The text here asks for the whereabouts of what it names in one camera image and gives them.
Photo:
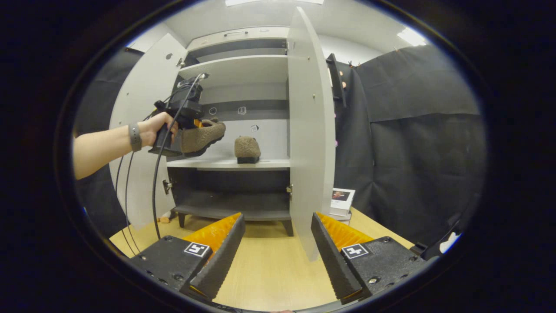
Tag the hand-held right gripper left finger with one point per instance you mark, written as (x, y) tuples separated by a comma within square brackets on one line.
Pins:
[(223, 261)]

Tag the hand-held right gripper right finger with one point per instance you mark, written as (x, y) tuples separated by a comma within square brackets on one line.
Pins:
[(334, 261)]

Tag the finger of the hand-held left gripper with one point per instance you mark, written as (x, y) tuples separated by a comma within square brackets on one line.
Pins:
[(197, 124)]

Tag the brown fuzzy shoe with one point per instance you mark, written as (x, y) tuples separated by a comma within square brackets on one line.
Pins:
[(247, 148), (202, 137)]

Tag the white shoe cabinet door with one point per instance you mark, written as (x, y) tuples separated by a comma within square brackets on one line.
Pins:
[(143, 74), (310, 143)]

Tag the white shoe cabinet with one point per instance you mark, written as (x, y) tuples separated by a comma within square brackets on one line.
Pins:
[(234, 69)]

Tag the grey wristband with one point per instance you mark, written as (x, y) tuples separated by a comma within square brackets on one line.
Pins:
[(135, 137)]

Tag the white photo cover book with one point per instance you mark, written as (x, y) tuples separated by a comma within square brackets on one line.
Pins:
[(343, 195)]

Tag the black backdrop cloth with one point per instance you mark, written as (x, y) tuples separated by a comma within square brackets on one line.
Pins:
[(412, 152)]

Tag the large ceiling light panel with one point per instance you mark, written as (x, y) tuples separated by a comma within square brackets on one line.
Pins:
[(273, 1)]

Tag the small ceiling light panel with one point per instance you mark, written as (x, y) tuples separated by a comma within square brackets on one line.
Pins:
[(410, 37)]

